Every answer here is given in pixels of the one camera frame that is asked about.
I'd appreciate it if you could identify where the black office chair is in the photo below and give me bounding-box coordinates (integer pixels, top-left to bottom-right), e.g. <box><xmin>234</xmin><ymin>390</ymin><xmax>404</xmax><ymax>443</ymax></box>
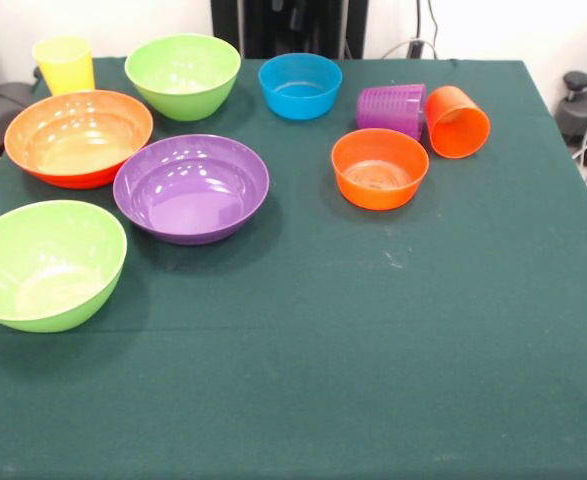
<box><xmin>0</xmin><ymin>37</ymin><xmax>39</xmax><ymax>161</ymax></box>

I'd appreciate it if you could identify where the small orange plastic bowl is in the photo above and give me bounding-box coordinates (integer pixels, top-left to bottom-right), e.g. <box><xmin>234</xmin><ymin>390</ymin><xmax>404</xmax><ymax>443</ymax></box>
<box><xmin>330</xmin><ymin>127</ymin><xmax>431</xmax><ymax>212</ymax></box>

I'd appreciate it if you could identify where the purple plastic cup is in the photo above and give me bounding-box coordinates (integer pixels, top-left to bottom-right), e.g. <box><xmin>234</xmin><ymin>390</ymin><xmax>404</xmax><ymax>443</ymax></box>
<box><xmin>356</xmin><ymin>83</ymin><xmax>427</xmax><ymax>143</ymax></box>

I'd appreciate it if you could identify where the grey cable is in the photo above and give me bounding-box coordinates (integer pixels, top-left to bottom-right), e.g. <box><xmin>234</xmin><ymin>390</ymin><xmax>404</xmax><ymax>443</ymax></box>
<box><xmin>380</xmin><ymin>38</ymin><xmax>439</xmax><ymax>60</ymax></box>

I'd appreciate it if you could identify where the yellow plastic cup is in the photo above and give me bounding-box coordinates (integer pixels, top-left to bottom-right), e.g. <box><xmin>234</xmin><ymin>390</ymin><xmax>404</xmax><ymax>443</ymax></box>
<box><xmin>31</xmin><ymin>35</ymin><xmax>96</xmax><ymax>97</ymax></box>

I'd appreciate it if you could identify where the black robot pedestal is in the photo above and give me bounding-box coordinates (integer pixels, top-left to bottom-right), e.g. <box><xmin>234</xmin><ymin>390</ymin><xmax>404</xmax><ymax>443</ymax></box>
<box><xmin>211</xmin><ymin>0</ymin><xmax>369</xmax><ymax>60</ymax></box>

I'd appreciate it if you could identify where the wide orange plastic bowl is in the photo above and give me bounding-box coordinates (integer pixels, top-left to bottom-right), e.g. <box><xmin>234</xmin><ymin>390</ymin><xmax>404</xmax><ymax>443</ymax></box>
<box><xmin>3</xmin><ymin>89</ymin><xmax>154</xmax><ymax>190</ymax></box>

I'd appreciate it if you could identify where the black stand with knob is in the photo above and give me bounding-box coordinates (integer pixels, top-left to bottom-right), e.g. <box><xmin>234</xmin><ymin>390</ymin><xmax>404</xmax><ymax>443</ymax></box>
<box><xmin>555</xmin><ymin>71</ymin><xmax>587</xmax><ymax>146</ymax></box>

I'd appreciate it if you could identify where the dark green tablecloth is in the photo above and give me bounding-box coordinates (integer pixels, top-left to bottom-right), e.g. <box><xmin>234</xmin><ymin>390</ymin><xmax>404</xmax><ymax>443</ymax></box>
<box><xmin>0</xmin><ymin>55</ymin><xmax>587</xmax><ymax>480</ymax></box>

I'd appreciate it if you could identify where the blue plastic bowl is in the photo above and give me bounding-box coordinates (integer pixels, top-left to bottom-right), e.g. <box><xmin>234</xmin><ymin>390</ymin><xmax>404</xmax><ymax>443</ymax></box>
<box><xmin>257</xmin><ymin>53</ymin><xmax>344</xmax><ymax>121</ymax></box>

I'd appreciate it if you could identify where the black hanging cable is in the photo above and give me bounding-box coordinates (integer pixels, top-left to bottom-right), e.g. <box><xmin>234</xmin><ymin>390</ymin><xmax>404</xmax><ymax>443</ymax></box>
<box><xmin>425</xmin><ymin>0</ymin><xmax>443</xmax><ymax>42</ymax></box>

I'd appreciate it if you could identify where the purple plastic bowl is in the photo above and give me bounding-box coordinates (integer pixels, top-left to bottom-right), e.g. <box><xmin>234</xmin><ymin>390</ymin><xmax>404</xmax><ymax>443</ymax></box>
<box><xmin>112</xmin><ymin>133</ymin><xmax>271</xmax><ymax>246</ymax></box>

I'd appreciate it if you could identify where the lime green plastic bowl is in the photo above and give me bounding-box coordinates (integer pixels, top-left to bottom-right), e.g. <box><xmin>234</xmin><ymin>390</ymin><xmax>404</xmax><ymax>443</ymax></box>
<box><xmin>124</xmin><ymin>33</ymin><xmax>242</xmax><ymax>122</ymax></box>
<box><xmin>0</xmin><ymin>199</ymin><xmax>128</xmax><ymax>334</ymax></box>

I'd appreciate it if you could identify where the orange plastic cup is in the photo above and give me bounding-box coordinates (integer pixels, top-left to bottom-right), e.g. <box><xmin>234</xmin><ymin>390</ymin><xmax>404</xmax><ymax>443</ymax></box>
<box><xmin>424</xmin><ymin>85</ymin><xmax>492</xmax><ymax>160</ymax></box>

